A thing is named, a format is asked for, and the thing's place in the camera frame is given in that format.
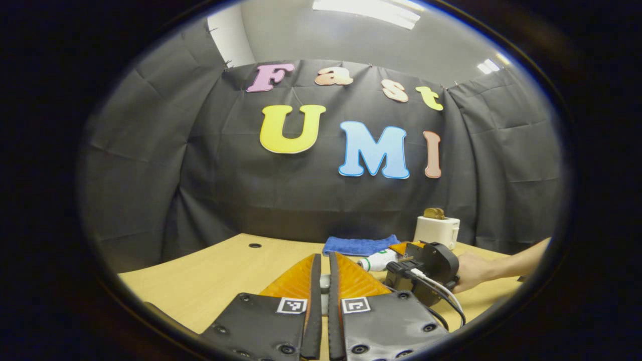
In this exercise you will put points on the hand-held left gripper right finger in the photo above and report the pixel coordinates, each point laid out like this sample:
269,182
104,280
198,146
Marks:
335,311

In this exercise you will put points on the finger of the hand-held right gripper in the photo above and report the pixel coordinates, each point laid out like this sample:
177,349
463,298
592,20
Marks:
409,247

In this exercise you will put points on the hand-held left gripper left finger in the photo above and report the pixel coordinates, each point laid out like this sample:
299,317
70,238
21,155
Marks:
315,301

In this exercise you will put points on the white plastic water bottle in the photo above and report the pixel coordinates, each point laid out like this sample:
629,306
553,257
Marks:
378,260

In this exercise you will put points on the white toaster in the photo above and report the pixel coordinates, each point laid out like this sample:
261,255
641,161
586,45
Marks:
436,231

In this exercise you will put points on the brown toast slice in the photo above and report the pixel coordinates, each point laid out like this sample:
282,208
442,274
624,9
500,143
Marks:
441,214
430,213

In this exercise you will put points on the blue towel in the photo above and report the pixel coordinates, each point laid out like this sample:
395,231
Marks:
358,244

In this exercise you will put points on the black backdrop cloth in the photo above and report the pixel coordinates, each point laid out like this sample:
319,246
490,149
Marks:
200,175

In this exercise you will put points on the small ceiling light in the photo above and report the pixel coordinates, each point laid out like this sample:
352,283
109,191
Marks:
488,66

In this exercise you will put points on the long ceiling light panel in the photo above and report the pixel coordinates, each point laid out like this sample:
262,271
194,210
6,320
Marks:
366,10

